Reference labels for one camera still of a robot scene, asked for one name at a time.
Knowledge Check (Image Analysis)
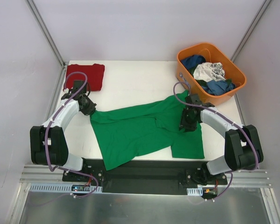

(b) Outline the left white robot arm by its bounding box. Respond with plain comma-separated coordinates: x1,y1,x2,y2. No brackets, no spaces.
30,80,96,182

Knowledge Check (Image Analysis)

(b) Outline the aluminium frame rail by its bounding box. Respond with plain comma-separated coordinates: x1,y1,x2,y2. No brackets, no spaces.
20,165,273,188

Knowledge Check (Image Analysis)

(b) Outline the right white cable duct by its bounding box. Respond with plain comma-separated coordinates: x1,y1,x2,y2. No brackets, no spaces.
187,187,203,196

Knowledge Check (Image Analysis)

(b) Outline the white cable duct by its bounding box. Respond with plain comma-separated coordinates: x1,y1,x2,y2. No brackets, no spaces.
30,183,103,194
187,187,203,196

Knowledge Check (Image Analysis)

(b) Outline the left aluminium post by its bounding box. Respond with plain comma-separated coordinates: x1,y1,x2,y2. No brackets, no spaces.
25,0,70,67

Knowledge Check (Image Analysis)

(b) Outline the green t-shirt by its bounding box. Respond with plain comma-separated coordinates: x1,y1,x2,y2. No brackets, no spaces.
90,91,205,170

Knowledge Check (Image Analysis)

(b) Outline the left white cable duct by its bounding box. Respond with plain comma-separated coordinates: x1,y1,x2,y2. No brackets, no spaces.
30,183,103,194

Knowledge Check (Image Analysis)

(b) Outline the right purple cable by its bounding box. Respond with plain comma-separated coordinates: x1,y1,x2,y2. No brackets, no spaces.
172,81,261,172

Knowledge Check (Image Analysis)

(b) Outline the right aluminium post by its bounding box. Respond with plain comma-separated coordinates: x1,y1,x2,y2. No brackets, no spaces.
231,0,273,62

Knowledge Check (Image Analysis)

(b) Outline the folded red t-shirt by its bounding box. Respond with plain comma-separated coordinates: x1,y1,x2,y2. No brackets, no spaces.
66,63,105,91

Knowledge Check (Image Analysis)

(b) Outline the white printed t-shirt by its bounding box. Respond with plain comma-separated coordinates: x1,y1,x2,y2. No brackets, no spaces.
193,62,226,82

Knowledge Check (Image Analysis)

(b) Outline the aluminium post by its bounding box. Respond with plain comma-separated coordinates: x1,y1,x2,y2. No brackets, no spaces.
231,0,273,62
25,0,70,67

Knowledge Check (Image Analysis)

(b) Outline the dark blue t-shirt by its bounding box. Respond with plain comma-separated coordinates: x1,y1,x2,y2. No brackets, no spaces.
181,55,206,70

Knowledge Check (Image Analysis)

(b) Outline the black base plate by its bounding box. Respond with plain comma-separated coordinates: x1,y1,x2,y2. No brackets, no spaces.
62,158,228,194

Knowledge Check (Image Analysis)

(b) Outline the orange plastic basket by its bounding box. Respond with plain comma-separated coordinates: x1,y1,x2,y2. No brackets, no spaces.
175,42,246,105

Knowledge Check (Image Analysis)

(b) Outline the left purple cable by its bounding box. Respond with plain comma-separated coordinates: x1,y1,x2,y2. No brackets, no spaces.
44,71,99,199

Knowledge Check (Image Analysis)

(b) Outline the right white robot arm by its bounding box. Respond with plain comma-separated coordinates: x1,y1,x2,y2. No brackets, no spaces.
179,94,264,185

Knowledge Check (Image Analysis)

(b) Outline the purple cable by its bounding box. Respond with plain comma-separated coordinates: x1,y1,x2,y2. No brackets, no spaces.
172,81,261,172
44,71,99,199

